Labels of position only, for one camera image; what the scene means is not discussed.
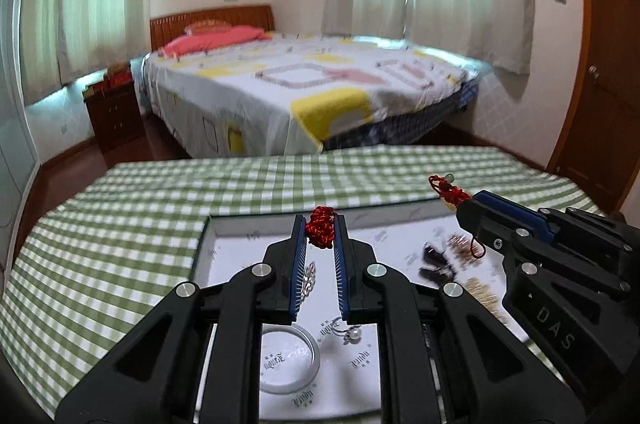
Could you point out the red boxes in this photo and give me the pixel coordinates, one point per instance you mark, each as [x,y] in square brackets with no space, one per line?
[112,77]

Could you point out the pearl earring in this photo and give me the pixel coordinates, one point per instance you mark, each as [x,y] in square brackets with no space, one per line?
[354,336]

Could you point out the dark hair clips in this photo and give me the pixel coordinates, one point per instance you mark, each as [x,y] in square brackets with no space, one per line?
[437,276]

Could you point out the green checked tablecloth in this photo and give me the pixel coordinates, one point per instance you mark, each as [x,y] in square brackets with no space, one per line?
[125,224]

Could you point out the wooden headboard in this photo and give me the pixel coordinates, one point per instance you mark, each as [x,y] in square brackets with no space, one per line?
[220,14]

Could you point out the red pillow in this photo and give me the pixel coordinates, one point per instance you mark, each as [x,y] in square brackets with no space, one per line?
[215,39]

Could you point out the red knot ornament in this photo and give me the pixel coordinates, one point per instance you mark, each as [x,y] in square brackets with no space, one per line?
[321,226]

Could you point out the white bangle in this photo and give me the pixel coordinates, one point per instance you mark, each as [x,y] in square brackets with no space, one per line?
[312,344]

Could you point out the red knot gold pendant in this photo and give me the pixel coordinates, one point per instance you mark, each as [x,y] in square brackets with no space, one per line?
[447,191]

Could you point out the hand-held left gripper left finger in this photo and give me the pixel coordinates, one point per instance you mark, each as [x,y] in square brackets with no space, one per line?
[295,269]

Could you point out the metal door knob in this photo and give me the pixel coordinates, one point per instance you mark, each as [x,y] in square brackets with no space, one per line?
[593,72]

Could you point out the bed with patterned sheet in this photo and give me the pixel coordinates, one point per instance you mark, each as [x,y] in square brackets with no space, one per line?
[310,94]

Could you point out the silver brooch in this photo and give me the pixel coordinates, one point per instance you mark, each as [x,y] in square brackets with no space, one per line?
[309,276]

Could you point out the black hair clip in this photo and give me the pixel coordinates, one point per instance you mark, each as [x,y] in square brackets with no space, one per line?
[435,254]

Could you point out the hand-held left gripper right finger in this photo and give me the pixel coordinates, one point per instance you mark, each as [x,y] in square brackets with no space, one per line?
[341,269]

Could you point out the frosted glass wardrobe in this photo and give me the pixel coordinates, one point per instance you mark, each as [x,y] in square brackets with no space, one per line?
[15,104]

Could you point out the dark wooden nightstand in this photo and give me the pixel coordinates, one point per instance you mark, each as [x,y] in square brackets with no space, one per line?
[115,119]

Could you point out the white display tray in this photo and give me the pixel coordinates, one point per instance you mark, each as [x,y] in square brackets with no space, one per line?
[240,244]

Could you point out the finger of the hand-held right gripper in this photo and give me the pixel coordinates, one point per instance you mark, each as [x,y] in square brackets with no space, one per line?
[485,226]
[510,211]

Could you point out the brown wooden door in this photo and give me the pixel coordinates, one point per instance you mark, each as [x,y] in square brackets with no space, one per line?
[600,54]

